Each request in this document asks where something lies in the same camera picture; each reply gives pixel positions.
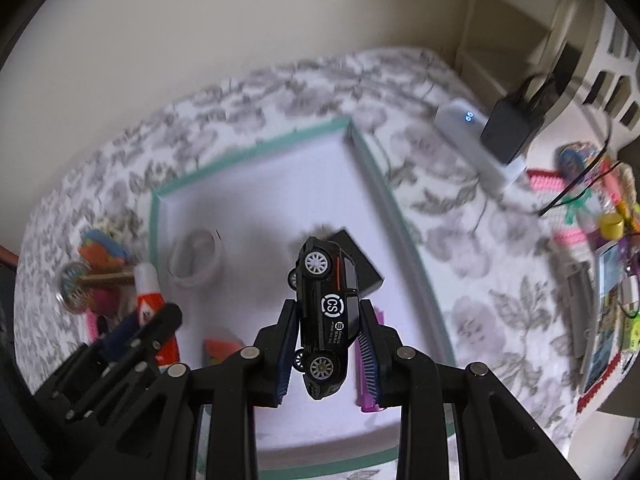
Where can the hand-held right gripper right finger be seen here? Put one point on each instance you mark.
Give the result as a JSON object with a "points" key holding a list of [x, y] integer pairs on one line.
{"points": [[371, 365]]}

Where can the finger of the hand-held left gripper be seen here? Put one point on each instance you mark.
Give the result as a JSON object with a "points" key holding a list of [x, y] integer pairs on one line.
{"points": [[145, 332], [120, 332]]}

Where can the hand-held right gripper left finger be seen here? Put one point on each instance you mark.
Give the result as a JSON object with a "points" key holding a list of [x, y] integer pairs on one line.
{"points": [[286, 360]]}

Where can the purple flash drive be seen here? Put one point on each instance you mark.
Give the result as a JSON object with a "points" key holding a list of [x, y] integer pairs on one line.
{"points": [[369, 406]]}

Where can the red and white small bottle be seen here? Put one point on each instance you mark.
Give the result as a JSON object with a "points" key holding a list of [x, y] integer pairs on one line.
{"points": [[149, 290]]}

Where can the black toy car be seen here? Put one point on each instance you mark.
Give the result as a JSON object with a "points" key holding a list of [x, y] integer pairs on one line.
{"points": [[327, 305]]}

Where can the white wristband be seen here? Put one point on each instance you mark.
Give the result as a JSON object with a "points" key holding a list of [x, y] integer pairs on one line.
{"points": [[176, 262]]}

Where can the orange and blue toy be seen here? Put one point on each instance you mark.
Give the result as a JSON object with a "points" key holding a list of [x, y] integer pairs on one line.
{"points": [[102, 252]]}

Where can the black charger cube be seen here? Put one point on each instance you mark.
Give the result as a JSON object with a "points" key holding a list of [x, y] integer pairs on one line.
{"points": [[365, 270]]}

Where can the teal cardboard box tray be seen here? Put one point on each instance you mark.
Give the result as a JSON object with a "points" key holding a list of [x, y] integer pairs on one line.
{"points": [[250, 200]]}

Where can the pink wristwatch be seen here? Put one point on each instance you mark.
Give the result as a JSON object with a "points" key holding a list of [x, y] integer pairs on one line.
{"points": [[92, 327]]}

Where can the pink ball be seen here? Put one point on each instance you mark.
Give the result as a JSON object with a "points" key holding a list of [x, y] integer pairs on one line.
{"points": [[106, 300]]}

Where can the silver harmonica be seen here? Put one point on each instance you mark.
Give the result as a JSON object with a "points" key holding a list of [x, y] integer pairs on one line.
{"points": [[107, 277]]}

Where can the cream hair claw clip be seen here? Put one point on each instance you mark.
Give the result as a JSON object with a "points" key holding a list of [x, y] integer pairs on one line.
{"points": [[112, 230]]}

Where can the dark wooden furniture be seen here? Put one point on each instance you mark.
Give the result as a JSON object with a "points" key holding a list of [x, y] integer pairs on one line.
{"points": [[6, 310]]}

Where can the smartphone with printed case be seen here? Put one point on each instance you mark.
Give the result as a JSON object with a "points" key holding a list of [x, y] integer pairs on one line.
{"points": [[607, 280]]}

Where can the pink brick strip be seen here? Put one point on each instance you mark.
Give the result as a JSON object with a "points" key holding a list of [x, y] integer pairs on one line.
{"points": [[545, 180]]}

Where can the white power strip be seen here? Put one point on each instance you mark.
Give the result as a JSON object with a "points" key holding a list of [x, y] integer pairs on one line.
{"points": [[460, 120]]}

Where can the small green box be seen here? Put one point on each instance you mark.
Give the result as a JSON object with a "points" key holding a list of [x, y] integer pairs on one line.
{"points": [[631, 337]]}

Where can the black power adapter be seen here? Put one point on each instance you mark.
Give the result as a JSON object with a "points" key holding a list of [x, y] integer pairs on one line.
{"points": [[507, 130]]}

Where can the yellow bottle cap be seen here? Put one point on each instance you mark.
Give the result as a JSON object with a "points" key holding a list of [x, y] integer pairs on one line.
{"points": [[612, 226]]}

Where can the colourful tape roll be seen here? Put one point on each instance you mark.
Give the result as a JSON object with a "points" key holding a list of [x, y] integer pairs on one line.
{"points": [[575, 157]]}

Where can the white wooden shelf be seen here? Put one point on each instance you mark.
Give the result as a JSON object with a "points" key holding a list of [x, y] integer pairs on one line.
{"points": [[500, 60]]}

